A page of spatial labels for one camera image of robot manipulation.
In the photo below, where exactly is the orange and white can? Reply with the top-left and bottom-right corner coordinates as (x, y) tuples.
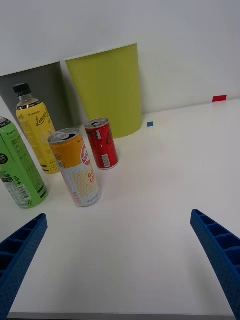
(47, 127), (102, 208)

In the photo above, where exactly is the grey plastic bin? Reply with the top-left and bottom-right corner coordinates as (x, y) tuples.
(0, 61), (76, 132)

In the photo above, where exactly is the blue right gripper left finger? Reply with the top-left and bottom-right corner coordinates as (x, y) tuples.
(0, 213), (49, 320)

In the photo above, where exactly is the red can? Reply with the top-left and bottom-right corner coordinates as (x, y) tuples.
(84, 117), (120, 171)

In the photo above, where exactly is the green label plastic bottle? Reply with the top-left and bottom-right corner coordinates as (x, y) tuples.
(0, 116), (49, 210)

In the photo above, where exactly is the yellow label plastic bottle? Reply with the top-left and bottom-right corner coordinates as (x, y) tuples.
(12, 82), (61, 175)

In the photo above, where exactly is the yellow-green plastic bin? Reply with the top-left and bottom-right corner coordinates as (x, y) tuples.
(64, 43), (144, 140)

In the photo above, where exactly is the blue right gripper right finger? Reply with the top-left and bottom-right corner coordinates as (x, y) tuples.
(190, 208), (240, 320)

